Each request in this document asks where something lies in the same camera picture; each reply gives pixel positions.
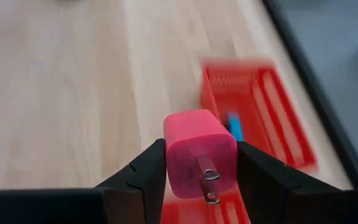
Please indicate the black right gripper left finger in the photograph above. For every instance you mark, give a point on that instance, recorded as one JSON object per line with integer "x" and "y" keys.
{"x": 135, "y": 193}

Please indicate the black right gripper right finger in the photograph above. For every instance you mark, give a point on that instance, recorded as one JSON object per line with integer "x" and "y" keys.
{"x": 275, "y": 193}

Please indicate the light blue wall charger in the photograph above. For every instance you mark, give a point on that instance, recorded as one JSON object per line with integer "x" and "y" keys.
{"x": 235, "y": 127}

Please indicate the pink wall charger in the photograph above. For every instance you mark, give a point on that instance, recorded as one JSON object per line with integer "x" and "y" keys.
{"x": 194, "y": 133}

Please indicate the black table edge strip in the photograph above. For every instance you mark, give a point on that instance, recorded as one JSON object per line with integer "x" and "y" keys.
{"x": 317, "y": 93}

